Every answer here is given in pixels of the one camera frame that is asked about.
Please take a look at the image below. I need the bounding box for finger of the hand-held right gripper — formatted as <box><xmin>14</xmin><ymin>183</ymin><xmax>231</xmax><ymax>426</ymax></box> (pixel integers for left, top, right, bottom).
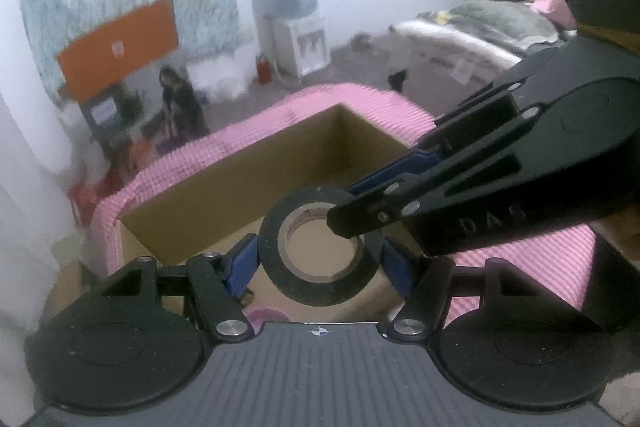
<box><xmin>327</xmin><ymin>107</ymin><xmax>552</xmax><ymax>239</ymax></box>
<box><xmin>350</xmin><ymin>79</ymin><xmax>532</xmax><ymax>198</ymax></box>

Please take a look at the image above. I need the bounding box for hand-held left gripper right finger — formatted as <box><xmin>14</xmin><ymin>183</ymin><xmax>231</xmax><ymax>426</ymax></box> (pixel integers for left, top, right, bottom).
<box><xmin>382</xmin><ymin>237</ymin><xmax>548</xmax><ymax>342</ymax></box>

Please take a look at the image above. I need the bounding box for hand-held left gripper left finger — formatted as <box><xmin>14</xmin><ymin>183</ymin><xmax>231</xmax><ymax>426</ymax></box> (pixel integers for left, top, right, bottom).
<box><xmin>100</xmin><ymin>234</ymin><xmax>261</xmax><ymax>342</ymax></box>

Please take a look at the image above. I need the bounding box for purple plastic lid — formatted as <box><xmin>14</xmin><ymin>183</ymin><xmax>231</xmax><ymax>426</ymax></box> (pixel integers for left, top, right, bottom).
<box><xmin>247</xmin><ymin>307</ymin><xmax>291</xmax><ymax>323</ymax></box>

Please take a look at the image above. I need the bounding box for brown cardboard box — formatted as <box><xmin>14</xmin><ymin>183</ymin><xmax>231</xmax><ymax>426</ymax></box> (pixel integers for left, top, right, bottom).
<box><xmin>117</xmin><ymin>103</ymin><xmax>426</xmax><ymax>323</ymax></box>

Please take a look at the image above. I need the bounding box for black tape roll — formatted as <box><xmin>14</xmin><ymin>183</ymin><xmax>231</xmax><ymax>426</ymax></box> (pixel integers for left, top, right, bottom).
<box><xmin>257</xmin><ymin>187</ymin><xmax>385</xmax><ymax>308</ymax></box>

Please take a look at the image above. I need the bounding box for pink checkered bed sheet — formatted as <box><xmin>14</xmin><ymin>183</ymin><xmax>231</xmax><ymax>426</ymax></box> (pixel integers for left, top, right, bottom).
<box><xmin>92</xmin><ymin>83</ymin><xmax>640</xmax><ymax>313</ymax></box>

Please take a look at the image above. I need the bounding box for pink cloth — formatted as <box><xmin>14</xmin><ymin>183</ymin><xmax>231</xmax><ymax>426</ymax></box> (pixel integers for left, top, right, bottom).
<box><xmin>530</xmin><ymin>0</ymin><xmax>576</xmax><ymax>28</ymax></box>

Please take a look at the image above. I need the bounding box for white fleece blanket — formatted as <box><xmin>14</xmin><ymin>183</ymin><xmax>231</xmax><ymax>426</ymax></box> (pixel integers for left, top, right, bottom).
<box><xmin>392</xmin><ymin>19</ymin><xmax>521</xmax><ymax>80</ymax></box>

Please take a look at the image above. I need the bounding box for grey blanket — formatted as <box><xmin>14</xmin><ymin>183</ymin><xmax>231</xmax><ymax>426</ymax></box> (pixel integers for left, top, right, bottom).
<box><xmin>440</xmin><ymin>0</ymin><xmax>558</xmax><ymax>52</ymax></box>

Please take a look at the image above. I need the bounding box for white water dispenser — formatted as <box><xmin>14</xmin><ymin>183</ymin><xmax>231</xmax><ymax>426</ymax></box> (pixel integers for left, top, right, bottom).
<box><xmin>257</xmin><ymin>14</ymin><xmax>331</xmax><ymax>78</ymax></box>

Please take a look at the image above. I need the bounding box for red snack packet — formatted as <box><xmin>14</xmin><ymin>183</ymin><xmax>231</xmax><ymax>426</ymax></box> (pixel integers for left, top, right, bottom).
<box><xmin>70</xmin><ymin>177</ymin><xmax>116</xmax><ymax>218</ymax></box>

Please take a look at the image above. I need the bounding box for printed appliance box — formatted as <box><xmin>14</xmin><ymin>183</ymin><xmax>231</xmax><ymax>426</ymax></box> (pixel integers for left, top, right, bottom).
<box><xmin>80</xmin><ymin>67</ymin><xmax>211</xmax><ymax>158</ymax></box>

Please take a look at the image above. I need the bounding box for orange cardboard box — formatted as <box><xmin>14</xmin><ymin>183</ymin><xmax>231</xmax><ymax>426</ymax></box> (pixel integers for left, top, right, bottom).
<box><xmin>56</xmin><ymin>0</ymin><xmax>180</xmax><ymax>102</ymax></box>

